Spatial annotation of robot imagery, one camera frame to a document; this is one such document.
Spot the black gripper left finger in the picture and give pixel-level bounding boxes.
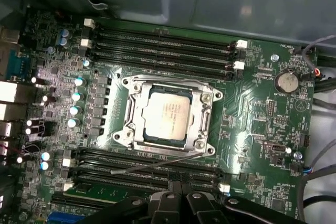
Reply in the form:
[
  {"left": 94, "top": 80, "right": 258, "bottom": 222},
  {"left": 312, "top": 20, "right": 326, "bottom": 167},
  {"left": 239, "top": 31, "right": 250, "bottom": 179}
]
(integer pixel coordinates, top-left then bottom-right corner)
[{"left": 83, "top": 173, "right": 184, "bottom": 224}]

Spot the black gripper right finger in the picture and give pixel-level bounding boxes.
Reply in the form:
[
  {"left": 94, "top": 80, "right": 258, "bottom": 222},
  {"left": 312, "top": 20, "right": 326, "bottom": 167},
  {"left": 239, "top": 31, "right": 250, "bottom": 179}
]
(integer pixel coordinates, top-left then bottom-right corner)
[{"left": 181, "top": 174, "right": 300, "bottom": 224}]

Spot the CPU with silver top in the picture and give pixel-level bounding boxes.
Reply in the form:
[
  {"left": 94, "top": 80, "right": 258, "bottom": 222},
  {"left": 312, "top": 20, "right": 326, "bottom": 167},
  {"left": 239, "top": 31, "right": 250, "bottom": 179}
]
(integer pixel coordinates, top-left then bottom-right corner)
[{"left": 141, "top": 87, "right": 194, "bottom": 141}]

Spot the metal socket cover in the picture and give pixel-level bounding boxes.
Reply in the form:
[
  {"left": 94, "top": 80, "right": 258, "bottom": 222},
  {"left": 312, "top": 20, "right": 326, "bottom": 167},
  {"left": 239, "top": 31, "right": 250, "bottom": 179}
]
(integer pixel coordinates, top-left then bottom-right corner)
[{"left": 131, "top": 80, "right": 214, "bottom": 153}]

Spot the metal wire locking lever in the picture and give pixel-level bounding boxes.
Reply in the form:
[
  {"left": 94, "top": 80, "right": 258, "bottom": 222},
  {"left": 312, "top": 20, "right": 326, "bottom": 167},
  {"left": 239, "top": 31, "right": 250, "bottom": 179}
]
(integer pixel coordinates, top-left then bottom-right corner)
[
  {"left": 110, "top": 152, "right": 207, "bottom": 175},
  {"left": 122, "top": 74, "right": 218, "bottom": 91}
]

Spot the CPU socket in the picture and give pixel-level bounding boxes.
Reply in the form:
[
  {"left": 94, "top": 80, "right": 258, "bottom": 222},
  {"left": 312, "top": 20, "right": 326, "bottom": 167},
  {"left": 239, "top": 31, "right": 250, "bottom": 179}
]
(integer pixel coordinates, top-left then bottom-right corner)
[{"left": 111, "top": 74, "right": 224, "bottom": 156}]

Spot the blue expansion slot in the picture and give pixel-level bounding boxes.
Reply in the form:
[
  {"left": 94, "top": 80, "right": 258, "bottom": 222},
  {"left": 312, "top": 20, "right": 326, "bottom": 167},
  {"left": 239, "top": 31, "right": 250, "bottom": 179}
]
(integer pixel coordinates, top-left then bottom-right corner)
[{"left": 48, "top": 212, "right": 87, "bottom": 224}]

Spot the green RAM stick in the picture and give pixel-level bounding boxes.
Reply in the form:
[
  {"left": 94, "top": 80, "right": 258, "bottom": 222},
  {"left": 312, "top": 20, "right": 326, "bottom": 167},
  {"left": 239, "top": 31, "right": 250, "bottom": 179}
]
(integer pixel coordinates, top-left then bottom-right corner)
[{"left": 62, "top": 183, "right": 169, "bottom": 201}]

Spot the green motherboard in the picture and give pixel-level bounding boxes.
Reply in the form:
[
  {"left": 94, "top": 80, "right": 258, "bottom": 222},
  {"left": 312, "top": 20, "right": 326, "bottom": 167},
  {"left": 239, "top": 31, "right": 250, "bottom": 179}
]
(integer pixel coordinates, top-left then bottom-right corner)
[{"left": 0, "top": 6, "right": 323, "bottom": 224}]

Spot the round coin battery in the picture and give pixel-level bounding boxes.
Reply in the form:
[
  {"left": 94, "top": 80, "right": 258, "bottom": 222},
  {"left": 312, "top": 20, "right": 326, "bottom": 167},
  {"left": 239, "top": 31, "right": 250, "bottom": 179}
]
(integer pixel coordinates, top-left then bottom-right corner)
[{"left": 274, "top": 68, "right": 300, "bottom": 94}]

